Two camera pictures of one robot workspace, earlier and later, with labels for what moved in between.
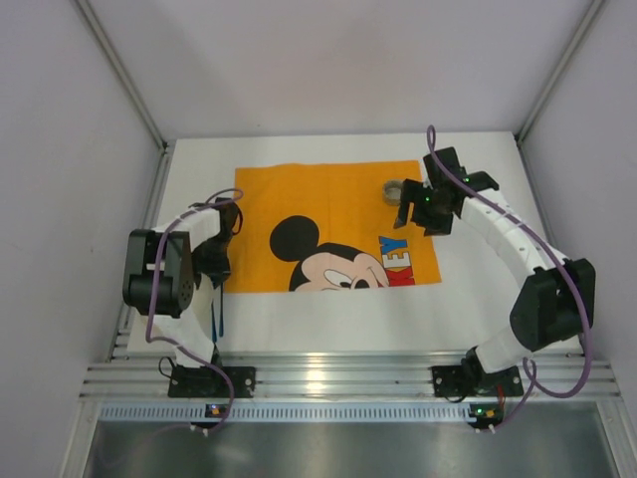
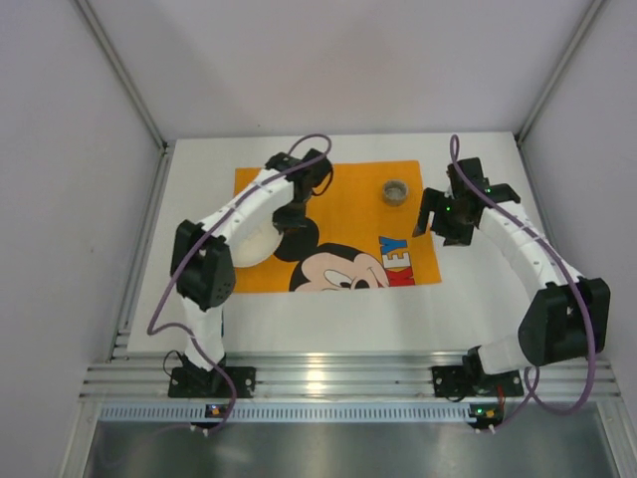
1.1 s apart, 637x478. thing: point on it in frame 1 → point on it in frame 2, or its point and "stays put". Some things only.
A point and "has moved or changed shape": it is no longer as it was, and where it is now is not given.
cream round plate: (202, 303) has moved or changed shape
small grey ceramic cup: (391, 191) stays put
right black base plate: (474, 381) stays put
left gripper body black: (214, 269) → (294, 219)
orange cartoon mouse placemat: (325, 226) stays put
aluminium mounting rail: (330, 374) stays put
